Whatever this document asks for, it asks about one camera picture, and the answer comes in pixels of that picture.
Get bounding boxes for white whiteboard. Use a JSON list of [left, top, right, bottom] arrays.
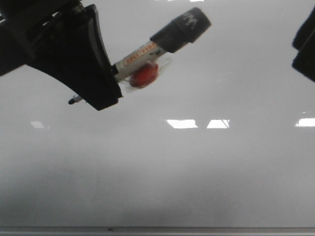
[[0, 0, 315, 227]]

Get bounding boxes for whiteboard marker with black cap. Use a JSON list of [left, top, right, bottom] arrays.
[[68, 5, 211, 111]]

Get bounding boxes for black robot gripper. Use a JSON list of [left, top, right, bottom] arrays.
[[292, 8, 315, 82]]

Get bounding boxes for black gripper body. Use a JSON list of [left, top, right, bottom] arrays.
[[0, 0, 85, 49]]

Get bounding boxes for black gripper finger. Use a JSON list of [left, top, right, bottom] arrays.
[[0, 3, 122, 111]]

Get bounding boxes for red round magnet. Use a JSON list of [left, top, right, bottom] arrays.
[[129, 61, 158, 88]]

